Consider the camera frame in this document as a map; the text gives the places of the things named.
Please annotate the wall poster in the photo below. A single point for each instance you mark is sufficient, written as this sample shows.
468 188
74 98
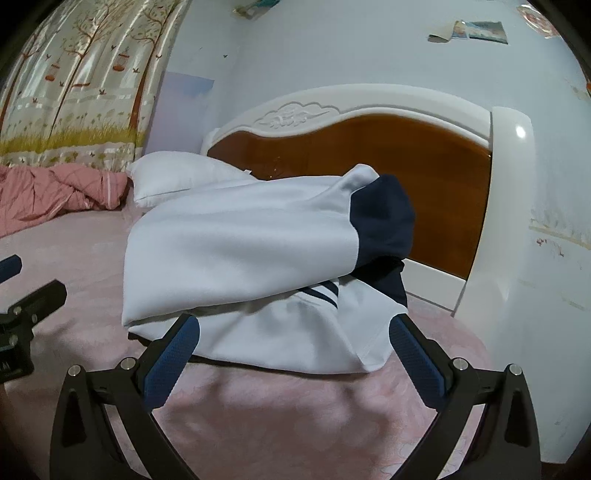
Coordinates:
480 31

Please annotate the tree-printed curtain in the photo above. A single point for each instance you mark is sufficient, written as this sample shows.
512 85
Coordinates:
83 92

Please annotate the bed with pink sheet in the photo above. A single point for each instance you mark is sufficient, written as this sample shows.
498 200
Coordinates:
277 415

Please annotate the red round wall sticker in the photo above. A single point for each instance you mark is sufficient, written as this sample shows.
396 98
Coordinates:
538 19

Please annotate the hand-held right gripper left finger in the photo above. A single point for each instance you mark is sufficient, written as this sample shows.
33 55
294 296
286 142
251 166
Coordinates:
171 364

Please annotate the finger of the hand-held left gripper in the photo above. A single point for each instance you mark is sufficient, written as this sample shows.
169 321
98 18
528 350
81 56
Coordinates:
44 297
10 268

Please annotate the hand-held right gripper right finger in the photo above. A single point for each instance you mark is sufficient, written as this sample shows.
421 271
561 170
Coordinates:
415 364

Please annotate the white pillow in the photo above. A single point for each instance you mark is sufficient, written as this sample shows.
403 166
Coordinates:
175 177

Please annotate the white and navy jacket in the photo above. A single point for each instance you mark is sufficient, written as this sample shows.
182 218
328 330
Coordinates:
231 244

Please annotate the pink quilt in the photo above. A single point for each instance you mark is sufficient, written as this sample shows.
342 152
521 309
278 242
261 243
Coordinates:
46 194

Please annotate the wooden headboard with white frame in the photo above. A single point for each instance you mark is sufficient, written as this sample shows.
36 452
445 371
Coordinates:
415 152

